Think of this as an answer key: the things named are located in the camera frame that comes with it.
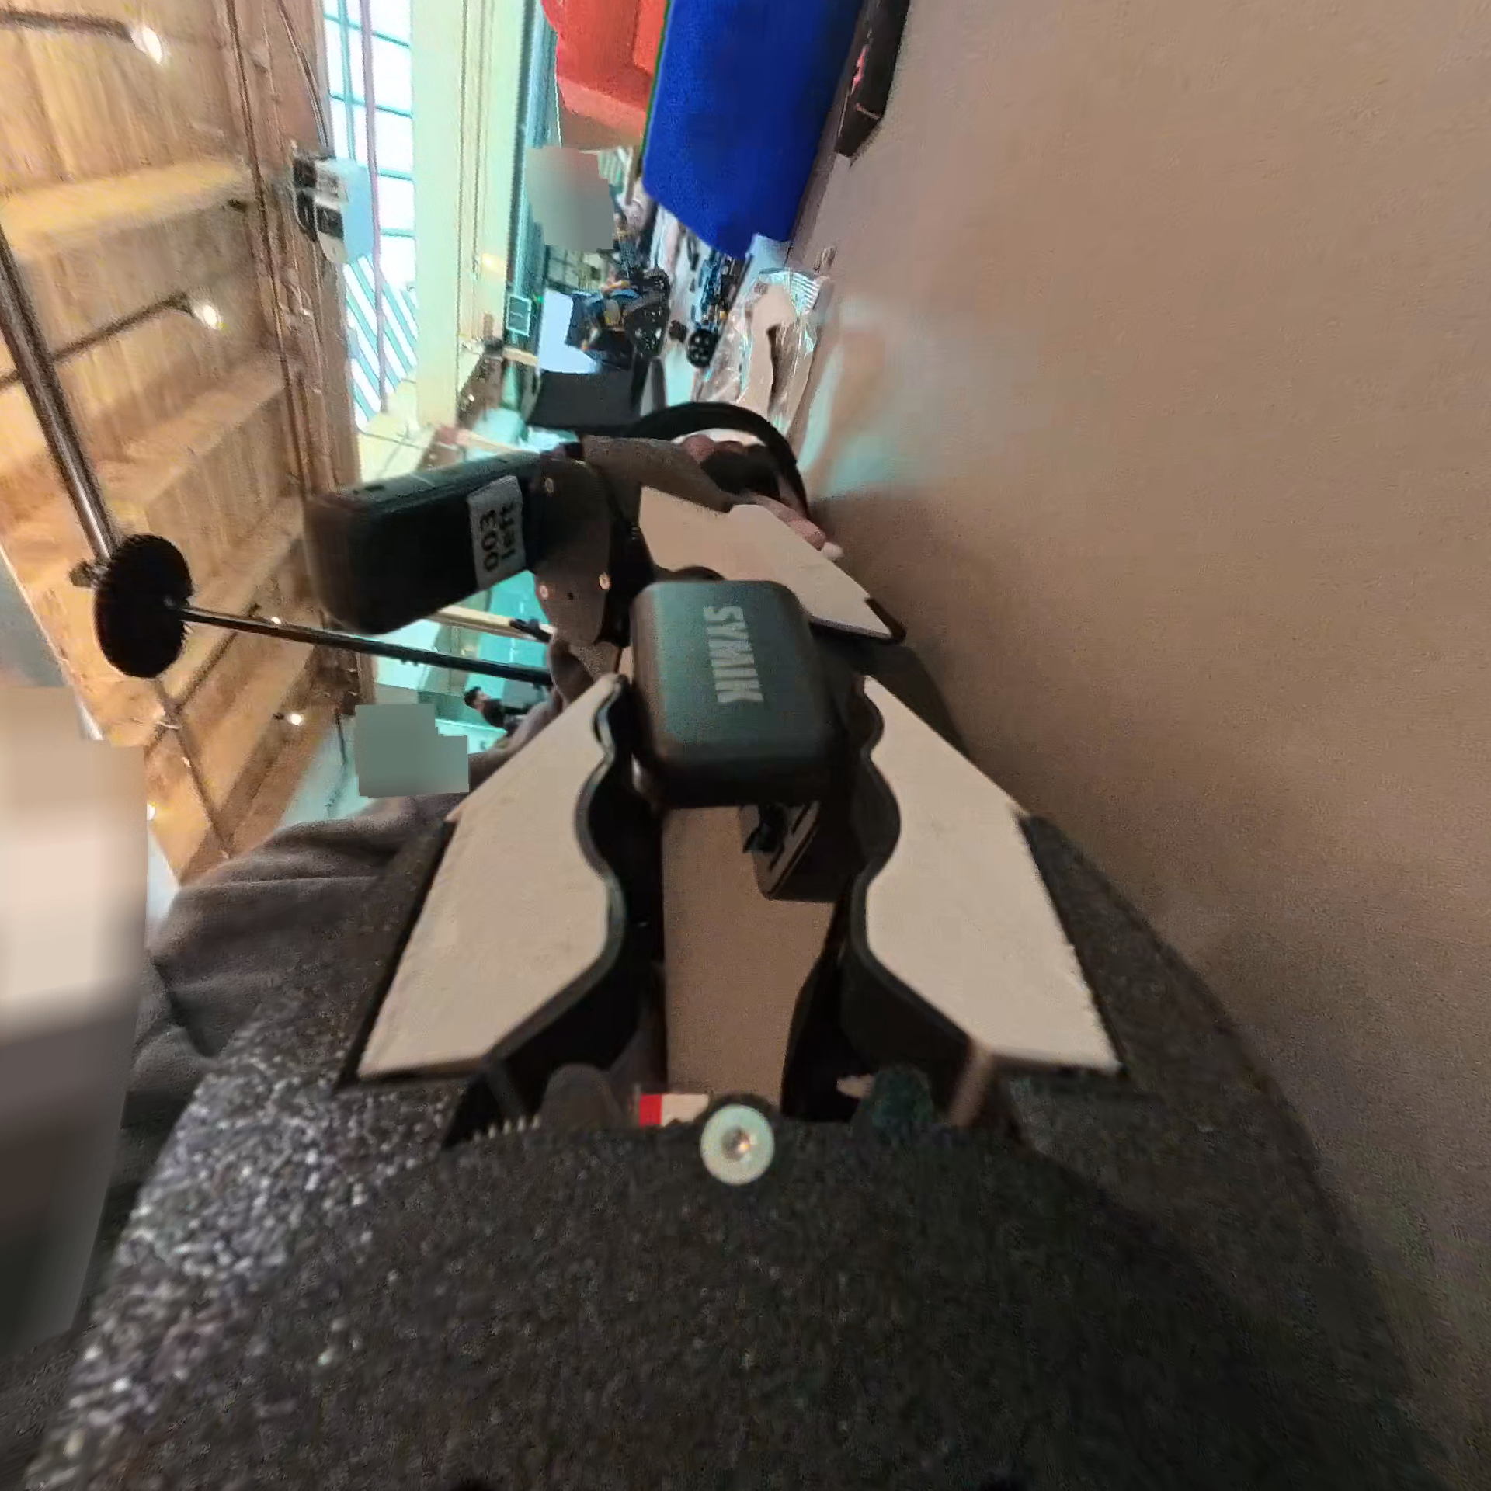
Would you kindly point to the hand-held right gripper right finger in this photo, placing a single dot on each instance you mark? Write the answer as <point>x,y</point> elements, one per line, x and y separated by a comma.
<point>979,932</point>

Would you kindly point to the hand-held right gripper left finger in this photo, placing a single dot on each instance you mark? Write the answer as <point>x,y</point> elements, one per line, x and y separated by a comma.
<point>502,932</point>

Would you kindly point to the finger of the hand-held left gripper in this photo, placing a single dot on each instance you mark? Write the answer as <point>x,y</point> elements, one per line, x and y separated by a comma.
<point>746,547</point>

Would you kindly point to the black battery charging case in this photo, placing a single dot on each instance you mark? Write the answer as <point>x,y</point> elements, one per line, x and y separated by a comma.
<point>723,688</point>

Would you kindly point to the person's left hand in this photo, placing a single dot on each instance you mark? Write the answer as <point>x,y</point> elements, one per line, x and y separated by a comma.
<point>711,446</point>

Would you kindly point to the clear plastic bags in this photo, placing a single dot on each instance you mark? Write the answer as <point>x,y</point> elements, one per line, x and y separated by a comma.
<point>780,326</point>

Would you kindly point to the person's grey sweatshirt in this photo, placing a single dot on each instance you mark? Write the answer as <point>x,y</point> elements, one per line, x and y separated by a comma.
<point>269,908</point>

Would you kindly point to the black rod with round disc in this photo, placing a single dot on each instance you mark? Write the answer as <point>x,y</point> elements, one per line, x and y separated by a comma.
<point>147,606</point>

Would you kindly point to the metal pipe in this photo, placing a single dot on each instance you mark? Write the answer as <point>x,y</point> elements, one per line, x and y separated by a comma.
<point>54,395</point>

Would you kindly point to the blue plastic bin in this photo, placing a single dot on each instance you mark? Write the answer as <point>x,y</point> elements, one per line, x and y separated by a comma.
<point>746,105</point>

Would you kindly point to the small black red-print box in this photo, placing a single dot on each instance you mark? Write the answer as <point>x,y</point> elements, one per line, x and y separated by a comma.
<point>869,81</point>

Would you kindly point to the red bin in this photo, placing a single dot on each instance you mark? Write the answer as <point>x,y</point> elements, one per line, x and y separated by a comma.
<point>595,46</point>

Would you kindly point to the white wall box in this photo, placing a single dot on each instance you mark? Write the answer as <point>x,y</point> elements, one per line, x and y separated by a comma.
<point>339,204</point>

